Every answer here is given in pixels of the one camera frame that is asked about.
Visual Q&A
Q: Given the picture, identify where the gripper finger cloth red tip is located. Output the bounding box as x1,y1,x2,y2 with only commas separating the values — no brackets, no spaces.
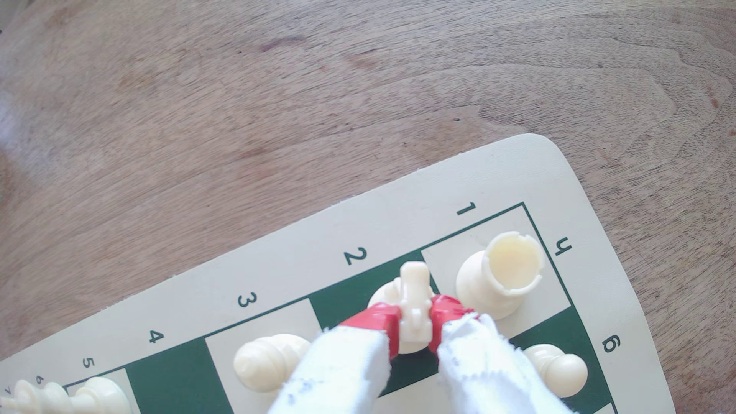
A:
428,295,578,414
267,303,402,414

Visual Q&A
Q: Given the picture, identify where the white chess knight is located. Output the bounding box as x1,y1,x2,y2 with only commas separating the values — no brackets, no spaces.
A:
368,261,446,355

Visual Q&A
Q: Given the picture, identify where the white chess bishop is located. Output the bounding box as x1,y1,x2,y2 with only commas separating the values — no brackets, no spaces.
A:
233,333,312,394

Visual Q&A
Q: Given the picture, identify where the white chess pawn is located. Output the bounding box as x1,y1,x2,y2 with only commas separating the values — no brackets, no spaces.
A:
524,344,589,399

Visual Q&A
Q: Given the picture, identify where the white chess rook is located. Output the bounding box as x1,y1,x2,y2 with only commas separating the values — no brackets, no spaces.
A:
456,231,545,321

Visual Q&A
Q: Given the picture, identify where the green and cream chess mat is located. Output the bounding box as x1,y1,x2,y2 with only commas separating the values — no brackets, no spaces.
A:
0,133,676,414

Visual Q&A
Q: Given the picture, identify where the white chess king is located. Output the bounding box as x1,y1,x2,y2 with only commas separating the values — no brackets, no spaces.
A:
0,376,132,414

